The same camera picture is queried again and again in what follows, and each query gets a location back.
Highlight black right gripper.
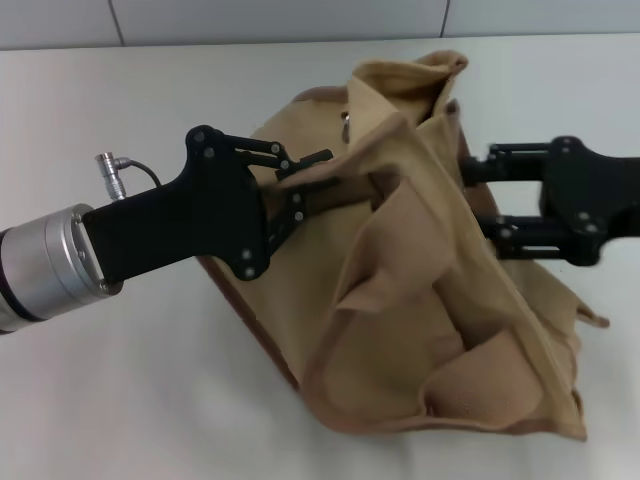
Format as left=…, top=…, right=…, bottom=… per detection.
left=462, top=134, right=640, bottom=267

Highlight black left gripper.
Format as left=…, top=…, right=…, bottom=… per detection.
left=82, top=126, right=347, bottom=287

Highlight khaki canvas food bag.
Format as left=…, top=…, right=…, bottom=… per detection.
left=199, top=49, right=611, bottom=444

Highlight left cable with metal connector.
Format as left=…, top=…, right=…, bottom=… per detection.
left=94, top=153, right=162, bottom=202

